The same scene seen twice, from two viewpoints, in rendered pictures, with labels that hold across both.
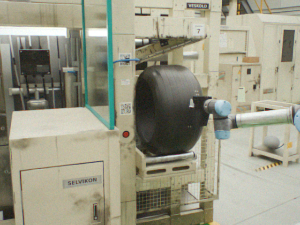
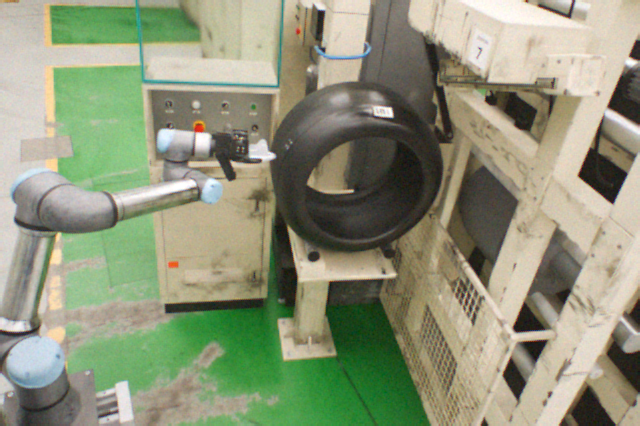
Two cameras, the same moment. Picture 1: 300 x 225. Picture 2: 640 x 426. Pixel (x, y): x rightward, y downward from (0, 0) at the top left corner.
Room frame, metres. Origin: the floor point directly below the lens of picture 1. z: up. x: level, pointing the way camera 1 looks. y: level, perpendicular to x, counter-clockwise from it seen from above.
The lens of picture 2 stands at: (2.23, -1.63, 1.98)
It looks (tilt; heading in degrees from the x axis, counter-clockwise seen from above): 30 degrees down; 95
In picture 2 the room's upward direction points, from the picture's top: 7 degrees clockwise
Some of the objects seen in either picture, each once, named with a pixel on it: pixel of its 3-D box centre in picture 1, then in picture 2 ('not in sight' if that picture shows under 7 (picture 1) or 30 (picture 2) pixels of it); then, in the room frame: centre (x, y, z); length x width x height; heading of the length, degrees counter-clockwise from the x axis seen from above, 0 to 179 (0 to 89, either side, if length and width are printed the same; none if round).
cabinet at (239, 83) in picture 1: (235, 93); not in sight; (6.89, -1.77, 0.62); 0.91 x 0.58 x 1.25; 125
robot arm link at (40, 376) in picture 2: not in sight; (37, 369); (1.50, -0.91, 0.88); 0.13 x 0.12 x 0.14; 153
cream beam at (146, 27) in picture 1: (161, 28); (482, 26); (2.49, -0.09, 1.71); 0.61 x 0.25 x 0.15; 110
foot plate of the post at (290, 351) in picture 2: not in sight; (306, 335); (2.06, 0.16, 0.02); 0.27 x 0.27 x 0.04; 20
